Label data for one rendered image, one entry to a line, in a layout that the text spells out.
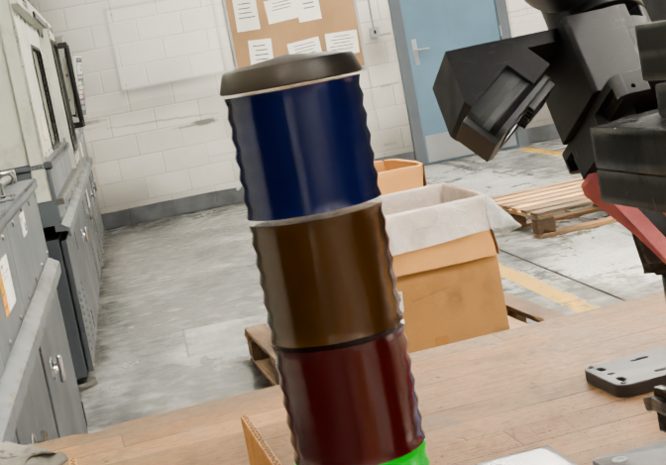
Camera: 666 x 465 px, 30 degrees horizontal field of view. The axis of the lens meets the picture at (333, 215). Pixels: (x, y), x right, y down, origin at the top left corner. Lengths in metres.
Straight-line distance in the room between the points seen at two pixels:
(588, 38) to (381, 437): 0.42
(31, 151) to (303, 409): 4.82
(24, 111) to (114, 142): 6.21
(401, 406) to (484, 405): 0.67
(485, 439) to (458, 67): 0.33
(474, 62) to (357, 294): 0.39
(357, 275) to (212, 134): 11.04
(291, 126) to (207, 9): 11.06
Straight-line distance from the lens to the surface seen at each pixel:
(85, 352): 5.25
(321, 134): 0.32
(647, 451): 0.62
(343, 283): 0.33
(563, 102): 0.75
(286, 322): 0.34
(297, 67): 0.32
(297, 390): 0.34
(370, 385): 0.34
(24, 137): 5.15
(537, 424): 0.94
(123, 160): 11.34
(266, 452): 0.76
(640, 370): 1.01
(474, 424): 0.97
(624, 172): 0.57
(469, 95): 0.70
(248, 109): 0.33
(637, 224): 0.74
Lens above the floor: 1.20
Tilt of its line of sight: 7 degrees down
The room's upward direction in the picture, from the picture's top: 11 degrees counter-clockwise
